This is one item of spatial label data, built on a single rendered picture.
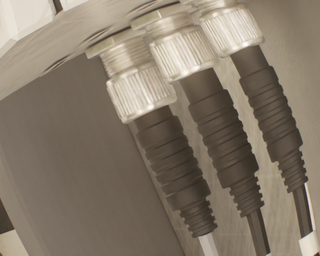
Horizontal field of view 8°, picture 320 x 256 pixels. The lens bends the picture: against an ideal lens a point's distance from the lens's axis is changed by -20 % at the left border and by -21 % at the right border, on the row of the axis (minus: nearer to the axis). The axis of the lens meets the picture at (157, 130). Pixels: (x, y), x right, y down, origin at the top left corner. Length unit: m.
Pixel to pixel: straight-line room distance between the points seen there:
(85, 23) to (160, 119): 0.10
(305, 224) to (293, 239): 0.09
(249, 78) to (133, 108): 0.07
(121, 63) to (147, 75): 0.01
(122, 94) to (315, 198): 0.07
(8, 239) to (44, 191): 0.86
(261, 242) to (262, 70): 0.06
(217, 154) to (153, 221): 0.14
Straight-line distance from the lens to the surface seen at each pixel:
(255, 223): 0.62
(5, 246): 1.61
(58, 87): 0.76
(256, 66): 0.59
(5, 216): 1.62
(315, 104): 0.64
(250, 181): 0.62
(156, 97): 0.65
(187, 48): 0.62
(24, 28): 0.48
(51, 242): 0.75
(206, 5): 0.59
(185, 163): 0.65
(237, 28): 0.59
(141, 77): 0.65
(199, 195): 0.65
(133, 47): 0.66
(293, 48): 0.64
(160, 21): 0.62
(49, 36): 0.54
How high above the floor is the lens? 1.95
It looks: 42 degrees down
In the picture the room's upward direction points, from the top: 3 degrees counter-clockwise
